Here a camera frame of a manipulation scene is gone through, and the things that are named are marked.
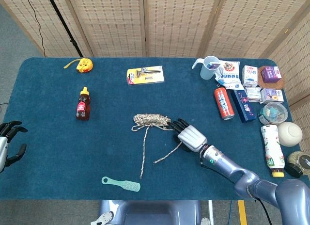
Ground blue carpet table cover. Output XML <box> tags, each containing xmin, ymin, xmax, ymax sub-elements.
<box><xmin>0</xmin><ymin>57</ymin><xmax>310</xmax><ymax>201</ymax></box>

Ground honey bottle yellow cap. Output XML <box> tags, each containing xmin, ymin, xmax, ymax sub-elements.
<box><xmin>76</xmin><ymin>86</ymin><xmax>92</xmax><ymax>121</ymax></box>

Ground black stand pole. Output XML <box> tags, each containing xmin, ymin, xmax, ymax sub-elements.
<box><xmin>45</xmin><ymin>0</ymin><xmax>84</xmax><ymax>58</ymax></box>

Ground round woven coaster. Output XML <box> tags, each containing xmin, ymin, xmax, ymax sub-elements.
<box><xmin>257</xmin><ymin>65</ymin><xmax>285</xmax><ymax>90</ymax></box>

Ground small tissue packet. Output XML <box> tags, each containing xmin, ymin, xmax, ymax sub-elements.
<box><xmin>244</xmin><ymin>86</ymin><xmax>262</xmax><ymax>103</ymax></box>

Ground clear plastic lidded jar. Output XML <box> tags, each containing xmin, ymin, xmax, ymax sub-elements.
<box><xmin>257</xmin><ymin>101</ymin><xmax>289</xmax><ymax>126</ymax></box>

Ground grey blue robot torso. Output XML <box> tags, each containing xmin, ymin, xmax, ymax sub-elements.
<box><xmin>91</xmin><ymin>200</ymin><xmax>211</xmax><ymax>225</ymax></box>

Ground razor in blister pack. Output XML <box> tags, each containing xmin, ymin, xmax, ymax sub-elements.
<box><xmin>126</xmin><ymin>65</ymin><xmax>165</xmax><ymax>86</ymax></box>

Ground dark blue long box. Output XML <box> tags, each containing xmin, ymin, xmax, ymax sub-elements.
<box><xmin>230</xmin><ymin>89</ymin><xmax>257</xmax><ymax>123</ymax></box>

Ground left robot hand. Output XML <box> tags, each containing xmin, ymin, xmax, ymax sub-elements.
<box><xmin>0</xmin><ymin>120</ymin><xmax>29</xmax><ymax>174</ymax></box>

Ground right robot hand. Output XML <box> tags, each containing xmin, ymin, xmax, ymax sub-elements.
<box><xmin>169</xmin><ymin>118</ymin><xmax>208</xmax><ymax>153</ymax></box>

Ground thin black hanging cable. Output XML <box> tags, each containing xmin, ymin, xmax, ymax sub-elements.
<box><xmin>23</xmin><ymin>0</ymin><xmax>47</xmax><ymax>58</ymax></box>

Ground beige round bowl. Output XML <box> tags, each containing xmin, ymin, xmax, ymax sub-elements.
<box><xmin>277</xmin><ymin>121</ymin><xmax>304</xmax><ymax>147</ymax></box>

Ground beige speckled rope bundle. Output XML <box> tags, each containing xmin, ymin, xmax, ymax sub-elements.
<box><xmin>131</xmin><ymin>113</ymin><xmax>183</xmax><ymax>179</ymax></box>

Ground light blue handled cup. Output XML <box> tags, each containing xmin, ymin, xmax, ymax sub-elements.
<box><xmin>192</xmin><ymin>55</ymin><xmax>221</xmax><ymax>80</ymax></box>

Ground floral label drink bottle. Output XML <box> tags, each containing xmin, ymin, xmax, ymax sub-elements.
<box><xmin>260</xmin><ymin>124</ymin><xmax>286</xmax><ymax>178</ymax></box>

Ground white metal table leg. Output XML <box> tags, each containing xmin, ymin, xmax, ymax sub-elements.
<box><xmin>207</xmin><ymin>200</ymin><xmax>215</xmax><ymax>225</ymax></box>

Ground white milk carton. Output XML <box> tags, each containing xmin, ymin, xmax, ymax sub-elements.
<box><xmin>241</xmin><ymin>65</ymin><xmax>259</xmax><ymax>88</ymax></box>

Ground white blue snack bag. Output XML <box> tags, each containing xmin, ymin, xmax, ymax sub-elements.
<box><xmin>215</xmin><ymin>61</ymin><xmax>245</xmax><ymax>91</ymax></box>

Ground yellow tape measure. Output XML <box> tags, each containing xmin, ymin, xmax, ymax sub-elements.
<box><xmin>63</xmin><ymin>57</ymin><xmax>94</xmax><ymax>73</ymax></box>

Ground glass jar black lid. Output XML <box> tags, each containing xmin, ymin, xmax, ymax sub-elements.
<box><xmin>284</xmin><ymin>151</ymin><xmax>310</xmax><ymax>179</ymax></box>

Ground orange soda can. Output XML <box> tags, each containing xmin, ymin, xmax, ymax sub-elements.
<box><xmin>213</xmin><ymin>87</ymin><xmax>235</xmax><ymax>120</ymax></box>

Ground mint green scrub brush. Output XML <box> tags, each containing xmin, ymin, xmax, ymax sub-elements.
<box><xmin>101</xmin><ymin>176</ymin><xmax>141</xmax><ymax>193</ymax></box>

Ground white purple drink carton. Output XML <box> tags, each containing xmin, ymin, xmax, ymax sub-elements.
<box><xmin>259</xmin><ymin>88</ymin><xmax>284</xmax><ymax>105</ymax></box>

